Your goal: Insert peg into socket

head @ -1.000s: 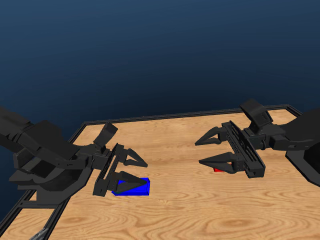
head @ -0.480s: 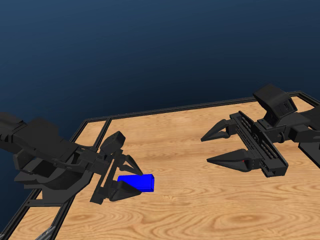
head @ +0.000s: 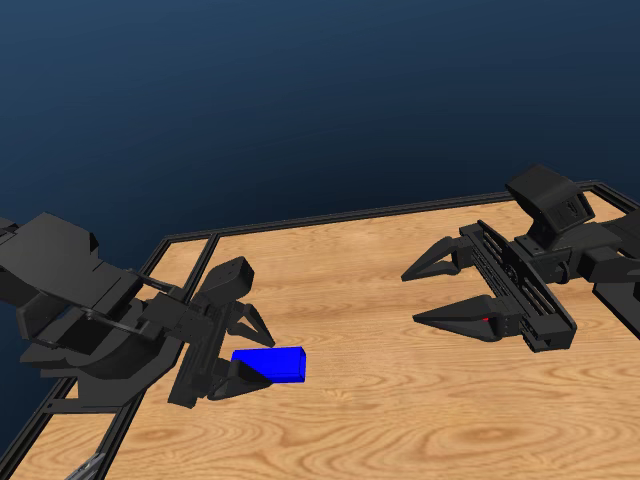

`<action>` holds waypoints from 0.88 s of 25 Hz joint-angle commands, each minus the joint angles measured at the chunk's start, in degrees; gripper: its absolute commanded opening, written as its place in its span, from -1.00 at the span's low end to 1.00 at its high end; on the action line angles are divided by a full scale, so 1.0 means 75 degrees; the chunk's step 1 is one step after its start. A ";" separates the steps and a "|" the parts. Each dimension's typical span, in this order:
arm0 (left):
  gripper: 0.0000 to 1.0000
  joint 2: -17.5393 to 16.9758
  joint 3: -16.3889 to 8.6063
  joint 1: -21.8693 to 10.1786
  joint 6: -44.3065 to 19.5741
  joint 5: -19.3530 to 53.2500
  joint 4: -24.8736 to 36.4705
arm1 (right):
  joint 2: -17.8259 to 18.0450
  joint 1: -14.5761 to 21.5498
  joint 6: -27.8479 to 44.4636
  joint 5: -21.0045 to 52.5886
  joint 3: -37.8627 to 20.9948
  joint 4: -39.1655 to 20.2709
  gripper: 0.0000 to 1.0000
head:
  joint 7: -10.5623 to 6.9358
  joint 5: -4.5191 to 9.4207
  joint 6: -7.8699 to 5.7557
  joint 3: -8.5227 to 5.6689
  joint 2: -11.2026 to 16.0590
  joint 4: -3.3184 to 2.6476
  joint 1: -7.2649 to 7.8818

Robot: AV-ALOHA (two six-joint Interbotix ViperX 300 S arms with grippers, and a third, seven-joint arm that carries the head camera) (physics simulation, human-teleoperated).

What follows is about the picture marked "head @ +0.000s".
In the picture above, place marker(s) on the blue hollow socket block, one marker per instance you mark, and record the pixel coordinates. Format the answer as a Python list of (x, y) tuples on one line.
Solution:
[(280, 362)]

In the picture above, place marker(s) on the black table frame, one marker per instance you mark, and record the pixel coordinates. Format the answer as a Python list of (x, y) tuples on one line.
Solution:
[(350, 216)]

